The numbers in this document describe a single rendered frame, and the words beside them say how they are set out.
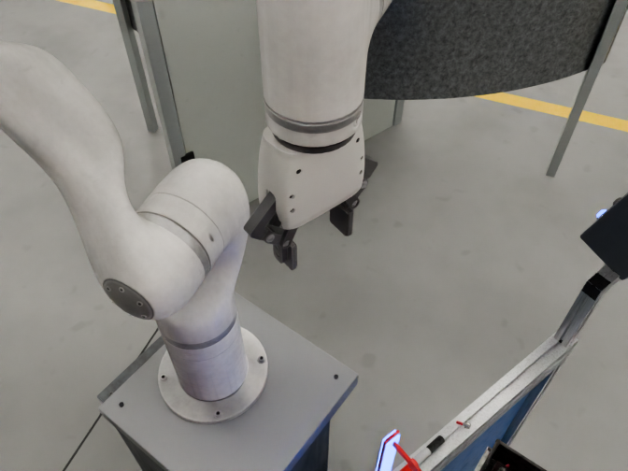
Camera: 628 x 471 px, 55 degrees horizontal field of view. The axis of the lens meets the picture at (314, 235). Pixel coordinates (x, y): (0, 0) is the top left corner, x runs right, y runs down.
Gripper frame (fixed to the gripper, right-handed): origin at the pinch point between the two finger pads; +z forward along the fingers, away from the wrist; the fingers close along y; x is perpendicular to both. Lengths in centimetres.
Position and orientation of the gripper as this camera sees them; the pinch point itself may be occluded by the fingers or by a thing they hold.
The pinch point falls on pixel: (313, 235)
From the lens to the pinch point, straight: 64.0
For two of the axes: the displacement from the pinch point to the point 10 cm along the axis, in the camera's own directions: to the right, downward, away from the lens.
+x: 6.2, 6.0, -5.1
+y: -7.9, 4.7, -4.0
